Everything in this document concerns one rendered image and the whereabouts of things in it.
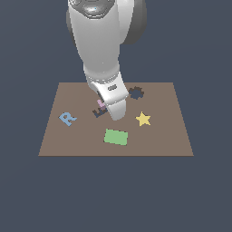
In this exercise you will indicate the yellow star block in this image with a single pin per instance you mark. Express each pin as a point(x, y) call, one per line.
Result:
point(143, 119)

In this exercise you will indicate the brown slotted board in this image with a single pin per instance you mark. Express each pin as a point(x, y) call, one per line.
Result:
point(116, 145)

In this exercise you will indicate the pink letter E block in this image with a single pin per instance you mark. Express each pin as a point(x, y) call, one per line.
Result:
point(101, 104)

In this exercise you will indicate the green rectangle block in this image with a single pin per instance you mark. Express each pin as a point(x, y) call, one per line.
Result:
point(116, 137)

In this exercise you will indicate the blue letter R block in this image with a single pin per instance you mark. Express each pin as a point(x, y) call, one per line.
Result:
point(67, 118)

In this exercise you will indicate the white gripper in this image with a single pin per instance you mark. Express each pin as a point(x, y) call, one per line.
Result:
point(113, 96)

